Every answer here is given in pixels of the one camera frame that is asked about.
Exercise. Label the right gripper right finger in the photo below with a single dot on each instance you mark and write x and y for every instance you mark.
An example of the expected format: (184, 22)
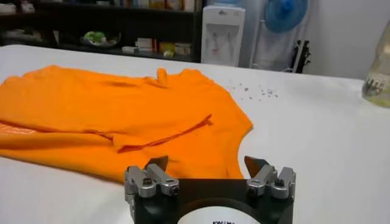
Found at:
(271, 182)

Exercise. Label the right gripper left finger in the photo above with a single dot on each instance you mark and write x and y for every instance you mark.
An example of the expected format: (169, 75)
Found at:
(146, 182)

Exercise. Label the orange t-shirt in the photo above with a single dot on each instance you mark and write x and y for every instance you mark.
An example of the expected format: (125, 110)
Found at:
(122, 106)

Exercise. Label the white table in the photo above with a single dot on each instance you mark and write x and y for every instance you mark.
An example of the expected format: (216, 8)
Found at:
(320, 137)

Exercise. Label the small dark crumbs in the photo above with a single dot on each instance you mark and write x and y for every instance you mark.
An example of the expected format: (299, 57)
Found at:
(269, 91)

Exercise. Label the black stand by rack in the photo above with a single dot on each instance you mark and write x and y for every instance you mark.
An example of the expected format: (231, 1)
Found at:
(301, 56)

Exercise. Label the white jug rack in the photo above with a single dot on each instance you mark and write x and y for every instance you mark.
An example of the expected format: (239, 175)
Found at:
(254, 45)

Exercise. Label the green lid drinking bottle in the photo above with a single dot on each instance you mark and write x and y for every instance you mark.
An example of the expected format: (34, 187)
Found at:
(379, 76)

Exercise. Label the green white bowl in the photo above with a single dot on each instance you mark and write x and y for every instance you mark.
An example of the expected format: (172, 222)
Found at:
(96, 37)

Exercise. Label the white water dispenser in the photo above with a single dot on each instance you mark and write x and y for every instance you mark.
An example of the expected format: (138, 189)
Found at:
(222, 36)

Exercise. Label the black shelving unit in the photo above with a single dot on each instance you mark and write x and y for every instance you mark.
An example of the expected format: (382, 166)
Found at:
(170, 30)

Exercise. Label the blue water jug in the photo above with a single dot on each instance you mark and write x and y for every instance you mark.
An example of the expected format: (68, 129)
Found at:
(286, 15)

